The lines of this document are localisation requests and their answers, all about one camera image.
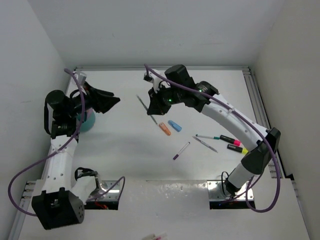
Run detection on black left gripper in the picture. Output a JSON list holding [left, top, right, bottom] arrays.
[[66, 81, 120, 118]]

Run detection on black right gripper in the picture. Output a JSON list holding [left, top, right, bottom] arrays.
[[147, 83, 182, 116]]

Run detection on clear purple ballpoint pen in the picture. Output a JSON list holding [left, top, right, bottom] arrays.
[[136, 95, 158, 126]]

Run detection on purple capped white marker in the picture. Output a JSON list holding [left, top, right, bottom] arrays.
[[172, 142, 191, 160]]

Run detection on clear green pen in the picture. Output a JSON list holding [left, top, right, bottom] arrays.
[[192, 136, 218, 153]]

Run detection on green capped white marker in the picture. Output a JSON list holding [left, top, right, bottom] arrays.
[[195, 134, 220, 140]]

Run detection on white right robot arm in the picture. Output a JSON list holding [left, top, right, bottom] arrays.
[[144, 64, 281, 196]]

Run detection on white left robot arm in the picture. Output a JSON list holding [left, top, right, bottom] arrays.
[[31, 82, 120, 230]]

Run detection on teal pen holder cup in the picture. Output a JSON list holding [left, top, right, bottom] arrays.
[[79, 108, 96, 133]]

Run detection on pink black highlighter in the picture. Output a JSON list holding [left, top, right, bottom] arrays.
[[219, 135, 241, 147]]

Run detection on yellow black highlighter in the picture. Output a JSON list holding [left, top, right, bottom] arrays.
[[227, 144, 249, 155]]

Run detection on pink white object at edge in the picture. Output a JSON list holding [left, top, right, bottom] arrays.
[[142, 233, 168, 240]]

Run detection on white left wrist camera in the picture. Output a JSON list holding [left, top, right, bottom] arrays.
[[73, 71, 87, 86]]

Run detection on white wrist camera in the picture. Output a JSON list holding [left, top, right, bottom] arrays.
[[73, 71, 87, 86], [143, 71, 164, 93]]

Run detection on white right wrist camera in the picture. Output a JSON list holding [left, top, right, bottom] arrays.
[[143, 71, 164, 93]]

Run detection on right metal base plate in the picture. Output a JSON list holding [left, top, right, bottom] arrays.
[[206, 180, 249, 202]]

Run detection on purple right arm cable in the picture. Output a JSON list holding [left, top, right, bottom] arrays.
[[143, 63, 281, 213]]

